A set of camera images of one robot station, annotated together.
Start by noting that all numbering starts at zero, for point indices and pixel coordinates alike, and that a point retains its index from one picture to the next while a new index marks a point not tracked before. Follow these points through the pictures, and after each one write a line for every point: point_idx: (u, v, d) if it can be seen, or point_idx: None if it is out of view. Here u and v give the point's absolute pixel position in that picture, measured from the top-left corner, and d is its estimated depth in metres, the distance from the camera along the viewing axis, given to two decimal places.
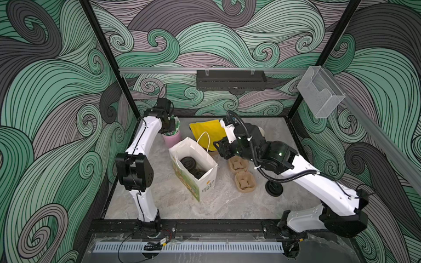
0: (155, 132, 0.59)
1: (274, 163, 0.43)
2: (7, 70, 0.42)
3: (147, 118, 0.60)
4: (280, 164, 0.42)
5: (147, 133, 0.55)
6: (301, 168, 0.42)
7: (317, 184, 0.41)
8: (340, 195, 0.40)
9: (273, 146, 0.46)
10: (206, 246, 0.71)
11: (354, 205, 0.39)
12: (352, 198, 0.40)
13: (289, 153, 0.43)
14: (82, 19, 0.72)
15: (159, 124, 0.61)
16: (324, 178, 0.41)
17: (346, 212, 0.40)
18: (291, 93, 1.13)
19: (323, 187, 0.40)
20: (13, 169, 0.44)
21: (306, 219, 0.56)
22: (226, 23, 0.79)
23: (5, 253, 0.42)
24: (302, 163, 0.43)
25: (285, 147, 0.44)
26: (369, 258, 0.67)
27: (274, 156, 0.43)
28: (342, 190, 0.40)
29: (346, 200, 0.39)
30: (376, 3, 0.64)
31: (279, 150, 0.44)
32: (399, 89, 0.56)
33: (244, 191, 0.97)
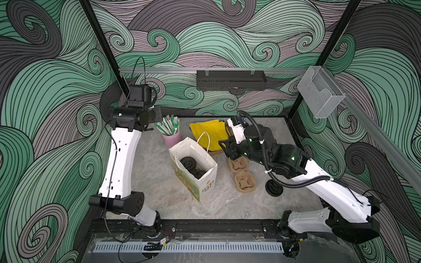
0: (132, 148, 0.43)
1: (286, 167, 0.41)
2: (6, 70, 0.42)
3: (117, 132, 0.42)
4: (292, 169, 0.40)
5: (121, 158, 0.41)
6: (314, 173, 0.40)
7: (331, 191, 0.39)
8: (353, 203, 0.39)
9: (284, 150, 0.44)
10: (206, 246, 0.71)
11: (367, 212, 0.38)
12: (364, 206, 0.39)
13: (301, 157, 0.42)
14: (81, 18, 0.72)
15: (137, 132, 0.43)
16: (337, 184, 0.40)
17: (357, 219, 0.39)
18: (291, 93, 1.13)
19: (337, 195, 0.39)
20: (13, 169, 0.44)
21: (311, 222, 0.55)
22: (227, 24, 0.79)
23: (5, 253, 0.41)
24: (315, 167, 0.41)
25: (296, 150, 0.43)
26: (369, 259, 0.67)
27: (286, 160, 0.41)
28: (354, 197, 0.40)
29: (358, 207, 0.39)
30: (377, 3, 0.63)
31: (291, 154, 0.42)
32: (399, 89, 0.56)
33: (244, 191, 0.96)
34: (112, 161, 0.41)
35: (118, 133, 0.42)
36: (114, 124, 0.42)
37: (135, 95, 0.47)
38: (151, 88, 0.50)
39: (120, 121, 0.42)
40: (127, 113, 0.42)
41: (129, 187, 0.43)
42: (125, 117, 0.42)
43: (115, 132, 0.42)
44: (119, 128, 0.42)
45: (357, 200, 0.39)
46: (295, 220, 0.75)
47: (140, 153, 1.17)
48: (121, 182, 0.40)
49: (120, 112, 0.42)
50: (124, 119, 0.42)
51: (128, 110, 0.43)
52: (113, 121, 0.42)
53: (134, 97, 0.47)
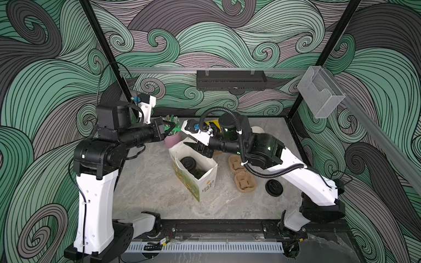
0: (108, 192, 0.35)
1: (262, 158, 0.38)
2: (6, 70, 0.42)
3: (82, 179, 0.32)
4: (268, 159, 0.38)
5: (92, 212, 0.33)
6: (289, 162, 0.39)
7: (305, 179, 0.39)
8: (323, 188, 0.40)
9: (260, 140, 0.41)
10: (206, 246, 0.71)
11: (335, 196, 0.40)
12: (333, 189, 0.40)
13: (277, 146, 0.40)
14: (82, 19, 0.72)
15: (110, 173, 0.34)
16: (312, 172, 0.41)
17: (326, 203, 0.40)
18: (291, 93, 1.13)
19: (309, 183, 0.39)
20: (13, 169, 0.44)
21: (296, 214, 0.55)
22: (226, 24, 0.79)
23: (5, 253, 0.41)
24: (290, 157, 0.40)
25: (272, 139, 0.40)
26: (369, 259, 0.67)
27: (262, 150, 0.39)
28: (324, 182, 0.41)
29: (328, 192, 0.40)
30: (376, 3, 0.64)
31: (267, 143, 0.40)
32: (399, 89, 0.56)
33: (244, 191, 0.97)
34: (84, 213, 0.33)
35: (84, 182, 0.32)
36: (79, 166, 0.32)
37: (105, 121, 0.34)
38: (127, 106, 0.37)
39: (86, 164, 0.32)
40: (94, 150, 0.32)
41: (110, 232, 0.37)
42: (90, 158, 0.32)
43: (80, 181, 0.32)
44: (84, 173, 0.32)
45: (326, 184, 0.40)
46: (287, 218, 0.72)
47: (140, 153, 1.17)
48: (96, 238, 0.34)
49: (83, 153, 0.32)
50: (91, 160, 0.32)
51: (98, 144, 0.33)
52: (77, 166, 0.32)
53: (104, 123, 0.34)
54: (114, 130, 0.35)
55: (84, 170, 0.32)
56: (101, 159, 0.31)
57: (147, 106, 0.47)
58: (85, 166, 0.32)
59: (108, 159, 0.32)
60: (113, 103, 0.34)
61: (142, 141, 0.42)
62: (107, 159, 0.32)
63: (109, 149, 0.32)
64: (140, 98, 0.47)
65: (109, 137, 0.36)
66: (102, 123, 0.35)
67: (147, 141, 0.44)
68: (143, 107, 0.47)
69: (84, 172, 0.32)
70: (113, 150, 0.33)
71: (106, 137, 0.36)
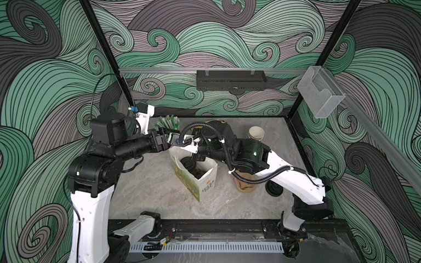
0: (103, 209, 0.34)
1: (249, 164, 0.38)
2: (7, 70, 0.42)
3: (76, 196, 0.31)
4: (255, 165, 0.38)
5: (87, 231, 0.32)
6: (276, 166, 0.39)
7: (294, 181, 0.39)
8: (311, 187, 0.40)
9: (245, 146, 0.41)
10: (205, 246, 0.71)
11: (323, 194, 0.40)
12: (319, 188, 0.41)
13: (262, 150, 0.40)
14: (82, 19, 0.72)
15: (105, 190, 0.33)
16: (300, 172, 0.41)
17: (314, 201, 0.41)
18: (291, 93, 1.13)
19: (298, 183, 0.40)
20: (13, 169, 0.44)
21: (291, 214, 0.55)
22: (226, 23, 0.79)
23: (5, 253, 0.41)
24: (277, 160, 0.40)
25: (257, 144, 0.40)
26: (369, 259, 0.67)
27: (249, 157, 0.38)
28: (312, 181, 0.41)
29: (316, 191, 0.40)
30: (376, 3, 0.64)
31: (253, 149, 0.39)
32: (399, 89, 0.56)
33: (244, 191, 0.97)
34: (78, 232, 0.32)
35: (77, 198, 0.31)
36: (73, 183, 0.31)
37: (100, 137, 0.33)
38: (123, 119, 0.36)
39: (81, 181, 0.31)
40: (88, 167, 0.31)
41: (106, 248, 0.37)
42: (86, 174, 0.31)
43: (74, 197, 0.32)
44: (78, 191, 0.31)
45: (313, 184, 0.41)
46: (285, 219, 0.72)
47: None
48: (91, 257, 0.33)
49: (78, 170, 0.31)
50: (86, 177, 0.31)
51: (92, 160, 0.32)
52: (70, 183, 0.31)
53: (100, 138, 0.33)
54: (110, 145, 0.34)
55: (78, 187, 0.31)
56: (95, 177, 0.30)
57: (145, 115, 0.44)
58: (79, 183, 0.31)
59: (104, 175, 0.32)
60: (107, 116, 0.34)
61: (138, 152, 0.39)
62: (102, 176, 0.32)
63: (104, 165, 0.32)
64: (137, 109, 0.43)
65: (103, 153, 0.35)
66: (97, 139, 0.33)
67: (144, 150, 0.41)
68: (141, 116, 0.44)
69: (79, 189, 0.31)
70: (109, 166, 0.33)
71: (101, 152, 0.35)
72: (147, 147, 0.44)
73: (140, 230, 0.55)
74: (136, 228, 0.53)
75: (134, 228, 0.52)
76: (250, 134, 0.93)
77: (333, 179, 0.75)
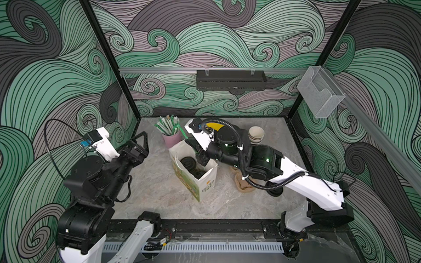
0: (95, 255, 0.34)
1: (262, 171, 0.38)
2: (7, 70, 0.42)
3: (66, 252, 0.32)
4: (268, 171, 0.38)
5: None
6: (290, 171, 0.39)
7: (308, 186, 0.39)
8: (327, 193, 0.39)
9: (258, 152, 0.41)
10: (205, 246, 0.71)
11: (341, 200, 0.39)
12: (337, 193, 0.40)
13: (274, 156, 0.40)
14: (82, 19, 0.72)
15: (96, 243, 0.33)
16: (314, 178, 0.41)
17: (333, 207, 0.40)
18: (291, 93, 1.13)
19: (313, 188, 0.39)
20: (13, 169, 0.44)
21: (299, 216, 0.56)
22: (226, 24, 0.79)
23: (5, 253, 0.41)
24: (289, 165, 0.40)
25: (269, 151, 0.41)
26: (369, 258, 0.67)
27: (262, 164, 0.38)
28: (328, 186, 0.40)
29: (333, 196, 0.39)
30: (376, 3, 0.64)
31: (266, 156, 0.40)
32: (399, 89, 0.56)
33: (244, 191, 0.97)
34: None
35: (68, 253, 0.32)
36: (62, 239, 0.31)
37: (79, 194, 0.33)
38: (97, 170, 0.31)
39: (70, 236, 0.31)
40: (79, 221, 0.31)
41: None
42: (75, 230, 0.31)
43: (64, 253, 0.32)
44: (68, 247, 0.31)
45: (330, 189, 0.40)
46: (290, 222, 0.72)
47: None
48: None
49: (67, 227, 0.31)
50: (75, 233, 0.31)
51: (81, 215, 0.31)
52: (60, 239, 0.31)
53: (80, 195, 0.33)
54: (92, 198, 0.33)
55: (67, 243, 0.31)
56: (86, 231, 0.30)
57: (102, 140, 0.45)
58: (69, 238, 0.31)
59: (95, 229, 0.32)
60: (81, 173, 0.30)
61: (124, 173, 0.40)
62: (92, 229, 0.31)
63: (95, 219, 0.31)
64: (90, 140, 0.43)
65: (90, 202, 0.36)
66: (78, 195, 0.33)
67: (127, 170, 0.41)
68: (100, 144, 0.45)
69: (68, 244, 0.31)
70: (99, 219, 0.32)
71: (85, 201, 0.36)
72: (129, 165, 0.42)
73: (134, 253, 0.53)
74: (131, 252, 0.52)
75: (129, 254, 0.50)
76: (251, 134, 0.94)
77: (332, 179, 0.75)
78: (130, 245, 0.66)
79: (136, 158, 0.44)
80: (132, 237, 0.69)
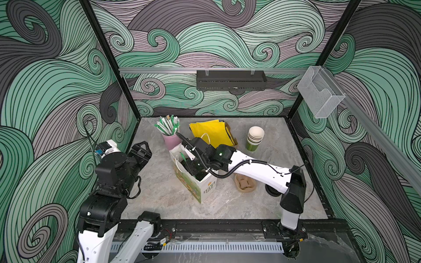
0: (107, 245, 0.38)
1: (218, 163, 0.52)
2: (6, 70, 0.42)
3: (84, 236, 0.35)
4: (222, 163, 0.51)
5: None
6: (238, 160, 0.51)
7: (254, 171, 0.48)
8: (273, 175, 0.47)
9: (218, 149, 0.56)
10: (205, 246, 0.71)
11: (287, 180, 0.45)
12: (283, 175, 0.46)
13: (229, 152, 0.53)
14: (82, 19, 0.72)
15: (109, 230, 0.36)
16: (260, 164, 0.49)
17: (281, 188, 0.46)
18: (291, 93, 1.13)
19: (258, 172, 0.48)
20: (13, 169, 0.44)
21: (285, 211, 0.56)
22: (227, 24, 0.79)
23: (5, 253, 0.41)
24: (240, 156, 0.52)
25: (226, 148, 0.54)
26: (369, 259, 0.67)
27: (217, 158, 0.52)
28: (276, 170, 0.47)
29: (277, 177, 0.46)
30: (376, 3, 0.64)
31: (220, 151, 0.54)
32: (399, 89, 0.56)
33: (244, 191, 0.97)
34: None
35: (85, 238, 0.35)
36: (82, 223, 0.35)
37: (104, 181, 0.38)
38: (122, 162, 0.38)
39: (89, 220, 0.35)
40: (100, 209, 0.36)
41: None
42: (96, 215, 0.35)
43: (82, 236, 0.35)
44: (86, 230, 0.35)
45: (277, 172, 0.47)
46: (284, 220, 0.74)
47: None
48: None
49: (89, 211, 0.36)
50: (95, 216, 0.35)
51: (102, 202, 0.36)
52: (81, 223, 0.35)
53: (105, 181, 0.38)
54: (114, 186, 0.38)
55: (86, 227, 0.35)
56: (105, 216, 0.35)
57: (112, 148, 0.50)
58: (88, 222, 0.35)
59: (111, 215, 0.36)
60: (108, 162, 0.37)
61: (135, 171, 0.47)
62: (110, 215, 0.36)
63: (112, 206, 0.36)
64: (102, 148, 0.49)
65: (109, 192, 0.40)
66: (103, 182, 0.38)
67: (137, 170, 0.48)
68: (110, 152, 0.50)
69: (86, 228, 0.35)
70: (116, 206, 0.37)
71: (106, 191, 0.40)
72: (137, 165, 0.48)
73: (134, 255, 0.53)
74: (131, 255, 0.51)
75: (129, 256, 0.51)
76: (250, 135, 0.92)
77: (332, 179, 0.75)
78: (130, 246, 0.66)
79: (143, 159, 0.51)
80: (132, 239, 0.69)
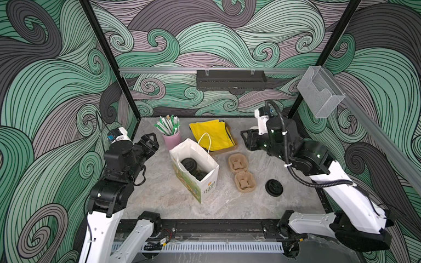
0: (113, 229, 0.39)
1: (308, 163, 0.38)
2: (7, 69, 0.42)
3: (93, 217, 0.37)
4: (315, 166, 0.38)
5: (97, 248, 0.36)
6: (336, 176, 0.38)
7: (351, 198, 0.37)
8: (369, 212, 0.37)
9: (308, 146, 0.42)
10: (205, 246, 0.71)
11: (381, 224, 0.37)
12: (380, 217, 0.38)
13: (326, 156, 0.39)
14: (81, 18, 0.72)
15: (117, 213, 0.38)
16: (359, 192, 0.39)
17: (368, 229, 0.38)
18: (291, 93, 1.13)
19: (357, 203, 0.37)
20: (13, 169, 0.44)
21: (315, 224, 0.54)
22: (227, 24, 0.79)
23: (5, 253, 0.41)
24: (339, 170, 0.39)
25: (323, 148, 0.40)
26: (369, 258, 0.67)
27: (309, 155, 0.39)
28: (373, 208, 0.38)
29: (374, 218, 0.37)
30: (377, 3, 0.63)
31: (316, 150, 0.40)
32: (399, 89, 0.56)
33: (244, 191, 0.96)
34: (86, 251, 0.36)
35: (95, 218, 0.37)
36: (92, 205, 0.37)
37: (112, 166, 0.40)
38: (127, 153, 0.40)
39: (99, 202, 0.38)
40: (108, 191, 0.38)
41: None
42: (105, 196, 0.38)
43: (91, 217, 0.37)
44: (96, 211, 0.37)
45: (374, 211, 0.38)
46: (297, 221, 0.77)
47: None
48: None
49: (98, 192, 0.38)
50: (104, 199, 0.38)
51: (111, 186, 0.39)
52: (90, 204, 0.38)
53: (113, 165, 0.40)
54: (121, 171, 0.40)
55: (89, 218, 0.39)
56: (114, 198, 0.37)
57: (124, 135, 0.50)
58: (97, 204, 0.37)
59: (120, 198, 0.39)
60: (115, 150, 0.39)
61: (140, 160, 0.48)
62: (119, 198, 0.38)
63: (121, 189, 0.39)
64: (114, 135, 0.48)
65: (117, 177, 0.42)
66: (111, 166, 0.40)
67: (143, 160, 0.50)
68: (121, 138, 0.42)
69: (95, 210, 0.37)
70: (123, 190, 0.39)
71: (114, 177, 0.43)
72: (144, 155, 0.51)
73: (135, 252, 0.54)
74: (132, 249, 0.52)
75: (129, 250, 0.51)
76: None
77: None
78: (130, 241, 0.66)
79: (150, 150, 0.54)
80: (132, 235, 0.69)
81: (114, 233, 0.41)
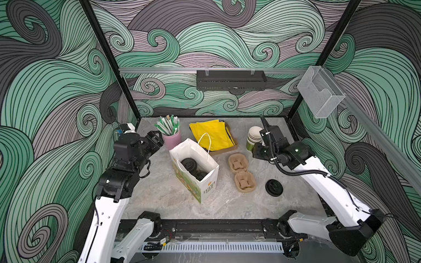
0: (119, 217, 0.41)
1: (289, 156, 0.48)
2: (7, 69, 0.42)
3: (101, 202, 0.39)
4: (294, 159, 0.47)
5: (103, 233, 0.37)
6: (314, 167, 0.46)
7: (324, 184, 0.43)
8: (346, 203, 0.41)
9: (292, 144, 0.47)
10: (205, 246, 0.71)
11: (362, 217, 0.39)
12: (360, 210, 0.40)
13: (306, 153, 0.48)
14: (81, 19, 0.72)
15: (124, 200, 0.41)
16: (336, 183, 0.43)
17: (348, 221, 0.40)
18: (291, 93, 1.13)
19: (329, 189, 0.42)
20: (13, 169, 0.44)
21: (314, 224, 0.53)
22: (227, 23, 0.79)
23: (5, 252, 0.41)
24: (317, 164, 0.46)
25: (305, 147, 0.49)
26: (369, 258, 0.67)
27: (291, 152, 0.48)
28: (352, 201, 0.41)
29: (350, 208, 0.40)
30: (377, 3, 0.63)
31: (296, 147, 0.49)
32: (399, 89, 0.56)
33: (244, 191, 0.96)
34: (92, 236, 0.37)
35: (102, 204, 0.39)
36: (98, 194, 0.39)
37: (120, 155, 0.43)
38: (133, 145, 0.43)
39: (108, 188, 0.40)
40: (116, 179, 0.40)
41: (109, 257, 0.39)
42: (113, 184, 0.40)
43: (100, 202, 0.39)
44: (103, 197, 0.39)
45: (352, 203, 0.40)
46: (296, 219, 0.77)
47: None
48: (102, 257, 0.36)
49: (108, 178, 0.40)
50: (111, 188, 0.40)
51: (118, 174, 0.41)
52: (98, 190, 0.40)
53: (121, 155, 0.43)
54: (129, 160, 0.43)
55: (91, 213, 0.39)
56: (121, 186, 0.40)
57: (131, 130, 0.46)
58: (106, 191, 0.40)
59: (127, 186, 0.41)
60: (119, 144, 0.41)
61: (146, 154, 0.51)
62: (125, 186, 0.40)
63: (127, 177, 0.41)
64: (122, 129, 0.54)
65: (124, 166, 0.45)
66: (119, 156, 0.43)
67: (148, 154, 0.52)
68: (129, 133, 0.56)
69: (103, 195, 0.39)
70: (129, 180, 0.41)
71: (121, 166, 0.45)
72: (149, 150, 0.53)
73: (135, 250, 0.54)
74: (132, 244, 0.52)
75: (130, 245, 0.51)
76: (250, 135, 0.92)
77: None
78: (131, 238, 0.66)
79: (155, 145, 0.56)
80: (132, 233, 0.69)
81: (119, 221, 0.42)
